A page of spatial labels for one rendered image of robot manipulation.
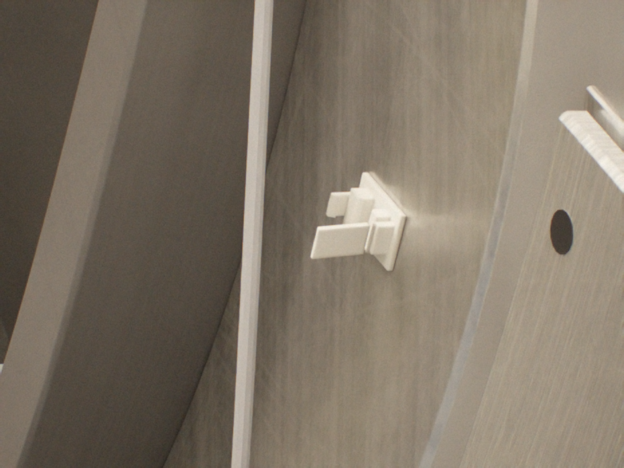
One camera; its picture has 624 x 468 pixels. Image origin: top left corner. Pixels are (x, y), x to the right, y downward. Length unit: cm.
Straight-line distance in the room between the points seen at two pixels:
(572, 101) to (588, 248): 4
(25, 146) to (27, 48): 6
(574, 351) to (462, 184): 8
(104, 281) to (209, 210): 3
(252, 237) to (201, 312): 8
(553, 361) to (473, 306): 6
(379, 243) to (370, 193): 2
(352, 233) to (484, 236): 4
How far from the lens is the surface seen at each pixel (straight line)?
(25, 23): 190
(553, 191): 88
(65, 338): 103
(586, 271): 86
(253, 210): 96
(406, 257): 96
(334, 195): 97
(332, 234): 95
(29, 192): 186
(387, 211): 96
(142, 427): 107
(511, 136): 91
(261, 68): 96
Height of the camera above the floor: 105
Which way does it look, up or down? 6 degrees down
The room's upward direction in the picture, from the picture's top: 1 degrees clockwise
